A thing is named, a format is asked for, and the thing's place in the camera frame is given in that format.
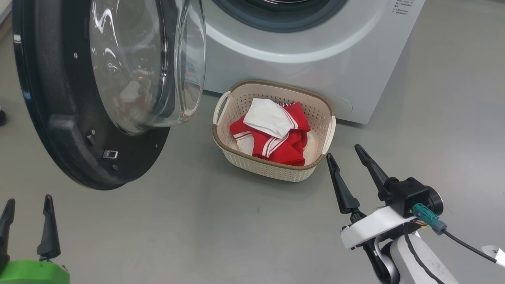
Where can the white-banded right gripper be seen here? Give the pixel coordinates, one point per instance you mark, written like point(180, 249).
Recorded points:
point(371, 228)

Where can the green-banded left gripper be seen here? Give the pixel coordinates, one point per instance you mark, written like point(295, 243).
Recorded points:
point(31, 274)

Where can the red garment with white stripes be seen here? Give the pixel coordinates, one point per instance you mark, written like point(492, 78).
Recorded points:
point(288, 150)

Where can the black-rimmed glass washer door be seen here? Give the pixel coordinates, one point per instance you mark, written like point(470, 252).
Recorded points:
point(51, 98)

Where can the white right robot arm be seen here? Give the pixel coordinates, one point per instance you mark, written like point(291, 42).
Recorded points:
point(430, 268)

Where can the cream perforated laundry basket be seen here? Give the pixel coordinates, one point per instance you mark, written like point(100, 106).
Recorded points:
point(272, 169)

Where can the white front-load washing machine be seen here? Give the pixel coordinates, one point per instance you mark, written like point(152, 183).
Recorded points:
point(315, 79)

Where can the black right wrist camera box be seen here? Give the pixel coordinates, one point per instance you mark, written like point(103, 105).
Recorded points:
point(408, 195)

